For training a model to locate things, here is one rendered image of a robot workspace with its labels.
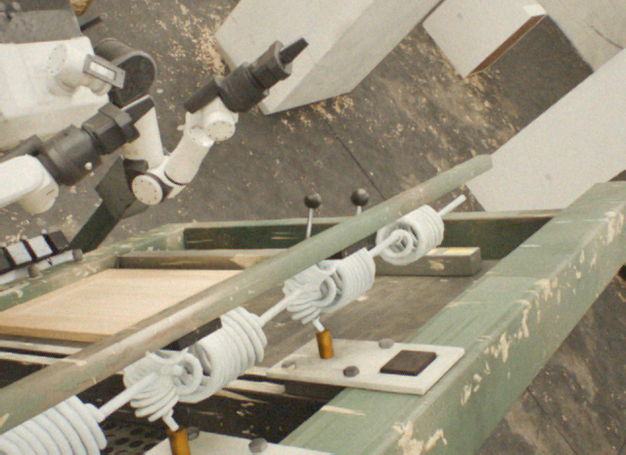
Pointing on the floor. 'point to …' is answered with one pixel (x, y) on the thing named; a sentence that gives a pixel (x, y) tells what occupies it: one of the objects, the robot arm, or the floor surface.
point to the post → (94, 230)
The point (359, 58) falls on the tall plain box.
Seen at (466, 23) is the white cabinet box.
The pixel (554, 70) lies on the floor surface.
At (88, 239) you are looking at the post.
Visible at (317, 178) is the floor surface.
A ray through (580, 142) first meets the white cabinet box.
